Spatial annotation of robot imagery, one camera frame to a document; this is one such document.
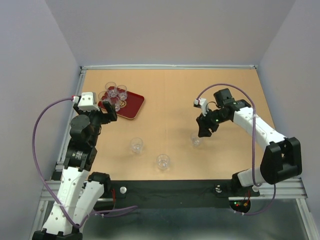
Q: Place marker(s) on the red rectangular tray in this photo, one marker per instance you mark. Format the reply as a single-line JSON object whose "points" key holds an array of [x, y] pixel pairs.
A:
{"points": [[130, 107]]}

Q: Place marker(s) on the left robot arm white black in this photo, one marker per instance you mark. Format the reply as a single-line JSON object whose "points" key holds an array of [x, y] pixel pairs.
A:
{"points": [[79, 190]]}

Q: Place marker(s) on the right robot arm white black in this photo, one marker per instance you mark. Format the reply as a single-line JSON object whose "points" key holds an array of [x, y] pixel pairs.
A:
{"points": [[282, 158]]}

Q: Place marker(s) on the aluminium rail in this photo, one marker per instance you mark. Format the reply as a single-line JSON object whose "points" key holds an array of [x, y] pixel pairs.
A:
{"points": [[166, 66], [59, 165], [289, 189]]}

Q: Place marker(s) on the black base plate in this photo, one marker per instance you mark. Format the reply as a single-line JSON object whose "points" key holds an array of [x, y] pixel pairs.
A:
{"points": [[174, 194]]}

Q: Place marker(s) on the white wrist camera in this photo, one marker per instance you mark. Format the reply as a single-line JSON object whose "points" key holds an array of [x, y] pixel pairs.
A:
{"points": [[86, 102], [202, 104]]}

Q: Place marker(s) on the aluminium front rail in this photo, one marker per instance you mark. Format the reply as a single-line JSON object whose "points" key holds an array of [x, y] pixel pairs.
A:
{"points": [[289, 189]]}

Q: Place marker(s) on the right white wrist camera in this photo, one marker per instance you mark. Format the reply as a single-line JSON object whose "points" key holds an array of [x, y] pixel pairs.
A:
{"points": [[202, 104]]}

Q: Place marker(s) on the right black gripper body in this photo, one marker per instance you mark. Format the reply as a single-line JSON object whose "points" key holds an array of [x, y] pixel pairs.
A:
{"points": [[217, 116]]}

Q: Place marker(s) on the aluminium back rail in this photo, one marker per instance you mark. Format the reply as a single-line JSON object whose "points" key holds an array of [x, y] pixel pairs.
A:
{"points": [[166, 66]]}

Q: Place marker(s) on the clear glass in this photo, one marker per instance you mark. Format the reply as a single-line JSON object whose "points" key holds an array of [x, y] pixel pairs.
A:
{"points": [[103, 96], [136, 145], [195, 139], [116, 102], [111, 89], [163, 162]]}

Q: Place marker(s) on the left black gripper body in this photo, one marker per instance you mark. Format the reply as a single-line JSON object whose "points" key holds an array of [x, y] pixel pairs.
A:
{"points": [[97, 118]]}

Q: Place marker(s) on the aluminium left rail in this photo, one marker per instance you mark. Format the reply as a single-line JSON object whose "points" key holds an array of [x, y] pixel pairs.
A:
{"points": [[59, 165]]}

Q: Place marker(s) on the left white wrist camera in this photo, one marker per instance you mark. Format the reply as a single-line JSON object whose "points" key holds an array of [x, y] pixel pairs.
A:
{"points": [[86, 102]]}

